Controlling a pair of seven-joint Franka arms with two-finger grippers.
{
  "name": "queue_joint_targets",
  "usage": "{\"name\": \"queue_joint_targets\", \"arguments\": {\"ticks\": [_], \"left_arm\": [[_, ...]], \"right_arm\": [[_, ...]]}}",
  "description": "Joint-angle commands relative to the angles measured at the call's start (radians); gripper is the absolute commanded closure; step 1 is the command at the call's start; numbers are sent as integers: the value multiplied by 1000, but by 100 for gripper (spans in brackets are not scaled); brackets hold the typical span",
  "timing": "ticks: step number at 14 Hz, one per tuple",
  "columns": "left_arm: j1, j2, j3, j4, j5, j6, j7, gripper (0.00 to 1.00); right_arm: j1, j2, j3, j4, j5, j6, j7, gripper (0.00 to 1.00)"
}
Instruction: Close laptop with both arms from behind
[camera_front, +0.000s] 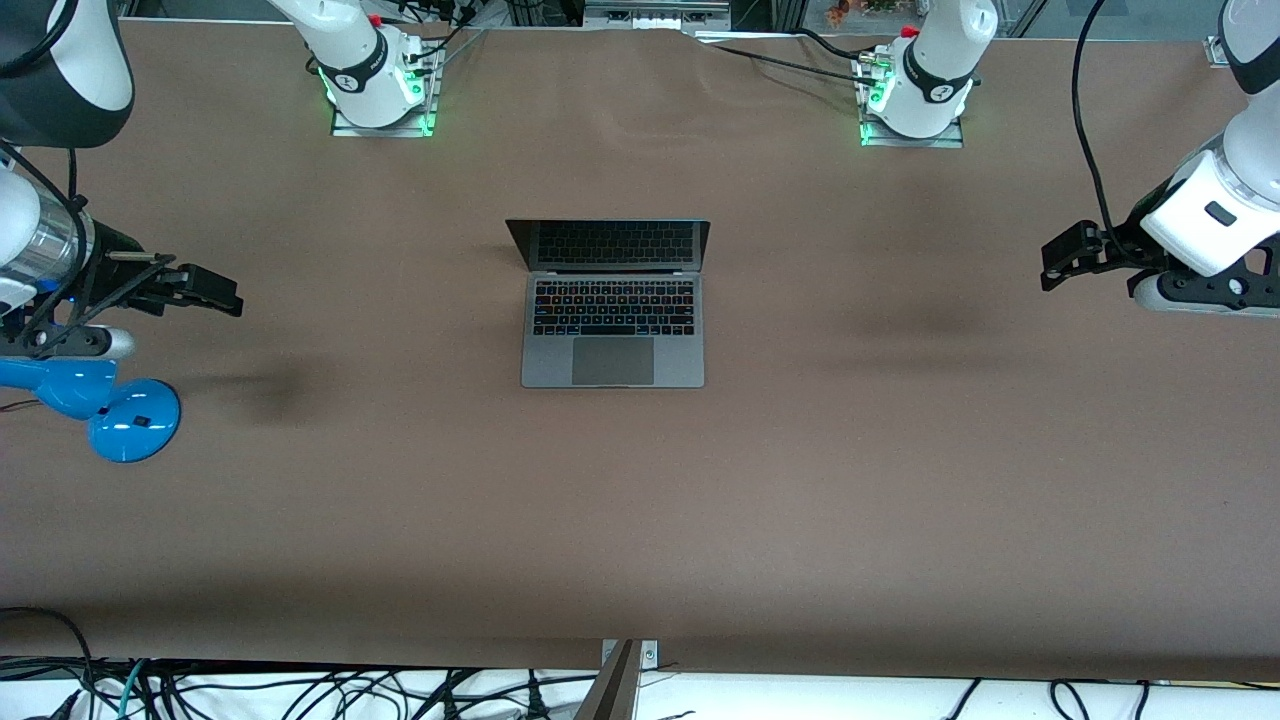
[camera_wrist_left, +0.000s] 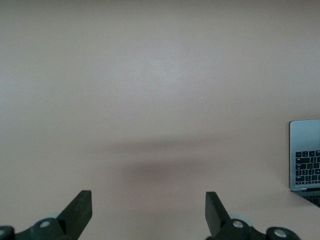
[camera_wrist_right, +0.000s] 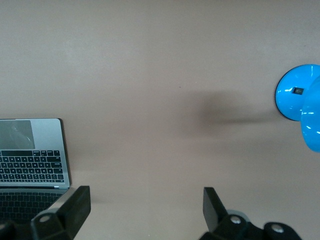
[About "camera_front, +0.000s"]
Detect grey power strip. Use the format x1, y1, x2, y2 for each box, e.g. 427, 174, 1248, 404
583, 0, 733, 31

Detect dark metal beam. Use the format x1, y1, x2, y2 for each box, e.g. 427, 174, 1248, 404
573, 640, 642, 720

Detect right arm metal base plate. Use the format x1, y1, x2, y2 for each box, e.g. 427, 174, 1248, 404
330, 40, 442, 139

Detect tangled black cables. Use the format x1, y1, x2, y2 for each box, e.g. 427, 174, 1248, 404
0, 655, 601, 720

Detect brown table cover sheet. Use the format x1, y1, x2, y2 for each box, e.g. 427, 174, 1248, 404
0, 20, 1280, 684

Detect short black table cable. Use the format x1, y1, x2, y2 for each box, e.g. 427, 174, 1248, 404
795, 27, 863, 61

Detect long black table cable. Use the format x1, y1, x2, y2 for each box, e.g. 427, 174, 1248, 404
712, 42, 871, 83

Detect black base plate cable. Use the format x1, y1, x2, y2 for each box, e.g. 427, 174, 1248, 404
400, 0, 491, 69

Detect teal cable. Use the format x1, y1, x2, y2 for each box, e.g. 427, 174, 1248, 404
117, 658, 153, 720

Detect white sheet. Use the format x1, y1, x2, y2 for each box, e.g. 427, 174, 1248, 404
0, 668, 1280, 720

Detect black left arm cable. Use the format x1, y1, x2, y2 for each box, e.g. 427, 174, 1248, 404
1070, 0, 1123, 241

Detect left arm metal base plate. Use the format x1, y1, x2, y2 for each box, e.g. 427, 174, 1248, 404
857, 50, 967, 150

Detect grey laptop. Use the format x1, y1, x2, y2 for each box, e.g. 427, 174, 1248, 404
505, 219, 712, 389

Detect blue desk lamp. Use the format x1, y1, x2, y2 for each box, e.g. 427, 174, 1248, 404
0, 355, 183, 464

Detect black looped cable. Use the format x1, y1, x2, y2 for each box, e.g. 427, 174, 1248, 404
0, 606, 97, 720

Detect black u-shaped cable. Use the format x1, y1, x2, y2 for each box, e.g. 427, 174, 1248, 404
1048, 679, 1103, 720

